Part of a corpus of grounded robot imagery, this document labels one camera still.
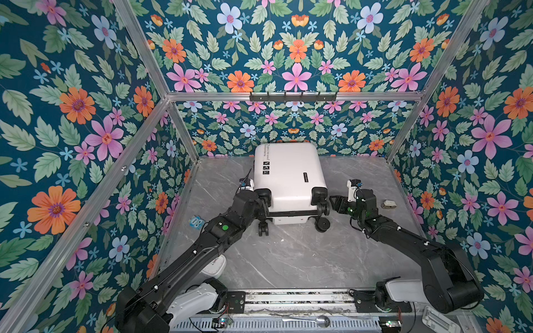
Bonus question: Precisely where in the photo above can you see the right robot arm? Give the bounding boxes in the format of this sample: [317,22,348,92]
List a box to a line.
[330,179,484,314]

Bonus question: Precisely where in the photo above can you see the white square clock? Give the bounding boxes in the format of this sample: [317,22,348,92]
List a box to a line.
[200,255,227,280]

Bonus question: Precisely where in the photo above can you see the small grey white object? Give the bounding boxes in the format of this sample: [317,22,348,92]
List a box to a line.
[382,200,397,210]

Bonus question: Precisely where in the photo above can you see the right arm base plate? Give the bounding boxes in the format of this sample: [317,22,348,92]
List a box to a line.
[348,289,413,314]

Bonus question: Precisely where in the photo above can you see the metal spoon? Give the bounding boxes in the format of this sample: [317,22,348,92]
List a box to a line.
[282,315,331,328]

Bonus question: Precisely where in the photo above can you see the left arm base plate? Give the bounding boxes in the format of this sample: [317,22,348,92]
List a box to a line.
[209,291,247,314]

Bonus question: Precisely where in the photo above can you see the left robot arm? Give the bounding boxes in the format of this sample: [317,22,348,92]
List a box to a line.
[115,190,269,332]

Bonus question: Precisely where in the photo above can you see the black hook rail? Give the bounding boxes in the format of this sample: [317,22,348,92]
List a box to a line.
[248,92,337,104]

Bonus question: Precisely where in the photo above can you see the small blue patterned box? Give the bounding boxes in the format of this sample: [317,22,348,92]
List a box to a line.
[189,216,205,230]

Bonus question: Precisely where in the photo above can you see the black suitcase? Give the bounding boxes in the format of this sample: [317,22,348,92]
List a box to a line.
[253,142,330,237]

